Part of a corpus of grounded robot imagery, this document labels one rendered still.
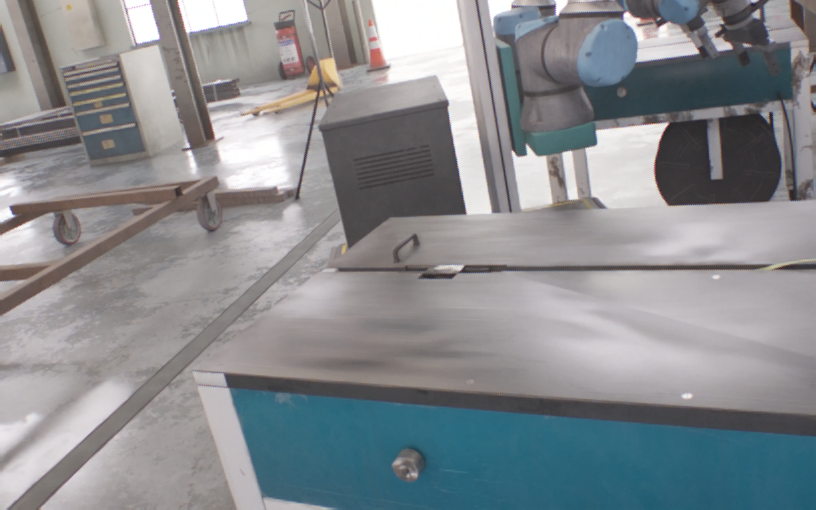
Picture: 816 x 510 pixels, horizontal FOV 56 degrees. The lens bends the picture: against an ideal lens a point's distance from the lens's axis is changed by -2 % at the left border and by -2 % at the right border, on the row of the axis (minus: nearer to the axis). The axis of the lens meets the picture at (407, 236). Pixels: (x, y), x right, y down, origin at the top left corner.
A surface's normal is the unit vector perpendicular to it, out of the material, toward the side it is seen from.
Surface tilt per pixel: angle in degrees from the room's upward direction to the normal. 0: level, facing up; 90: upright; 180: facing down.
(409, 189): 90
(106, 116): 90
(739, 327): 0
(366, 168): 90
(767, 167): 90
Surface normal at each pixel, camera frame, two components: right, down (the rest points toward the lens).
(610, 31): 0.42, 0.29
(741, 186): -0.34, 0.36
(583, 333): -0.19, -0.93
